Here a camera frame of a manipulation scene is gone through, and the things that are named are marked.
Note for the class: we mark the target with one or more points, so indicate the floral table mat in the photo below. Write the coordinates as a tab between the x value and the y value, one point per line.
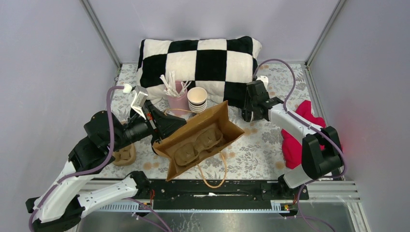
255	155

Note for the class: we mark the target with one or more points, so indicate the black white checkered pillow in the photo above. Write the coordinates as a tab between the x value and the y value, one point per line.
223	67

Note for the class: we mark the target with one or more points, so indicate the white wrapped straws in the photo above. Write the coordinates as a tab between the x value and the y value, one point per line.
172	88

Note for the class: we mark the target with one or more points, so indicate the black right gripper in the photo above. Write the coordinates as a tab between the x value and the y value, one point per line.
247	106

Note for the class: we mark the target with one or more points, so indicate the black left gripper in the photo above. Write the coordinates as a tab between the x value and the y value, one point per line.
162	123

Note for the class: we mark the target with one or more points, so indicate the brown cardboard cup carrier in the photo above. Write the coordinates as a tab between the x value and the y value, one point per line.
205	141

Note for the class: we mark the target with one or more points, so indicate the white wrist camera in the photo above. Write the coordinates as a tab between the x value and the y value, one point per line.
138	97
264	79

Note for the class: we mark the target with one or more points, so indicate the pink cup holder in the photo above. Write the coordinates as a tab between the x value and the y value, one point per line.
178	103

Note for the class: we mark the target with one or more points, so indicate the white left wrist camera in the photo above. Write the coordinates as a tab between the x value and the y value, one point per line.
138	97

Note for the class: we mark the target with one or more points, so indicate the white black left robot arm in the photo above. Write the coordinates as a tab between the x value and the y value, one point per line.
63	206

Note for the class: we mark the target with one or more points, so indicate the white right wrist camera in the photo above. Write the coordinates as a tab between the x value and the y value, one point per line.
264	79

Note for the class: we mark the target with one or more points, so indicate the stack of paper cups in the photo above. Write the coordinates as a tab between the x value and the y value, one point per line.
197	99

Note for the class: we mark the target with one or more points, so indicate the brown paper bag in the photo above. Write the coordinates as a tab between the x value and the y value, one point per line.
215	116

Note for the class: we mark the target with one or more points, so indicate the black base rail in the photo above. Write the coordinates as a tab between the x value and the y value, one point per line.
234	195

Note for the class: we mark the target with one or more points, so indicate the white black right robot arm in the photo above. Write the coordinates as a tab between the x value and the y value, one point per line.
321	150

